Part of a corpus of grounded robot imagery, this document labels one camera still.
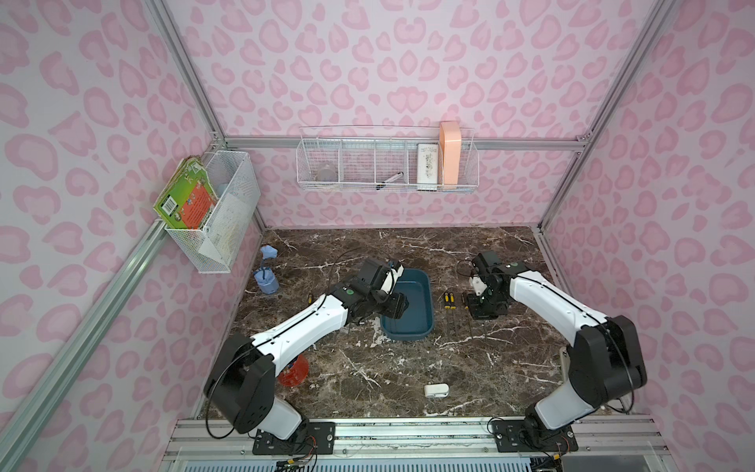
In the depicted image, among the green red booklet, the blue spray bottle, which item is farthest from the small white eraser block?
the green red booklet

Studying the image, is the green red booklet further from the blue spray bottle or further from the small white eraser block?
the small white eraser block

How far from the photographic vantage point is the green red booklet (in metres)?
0.66
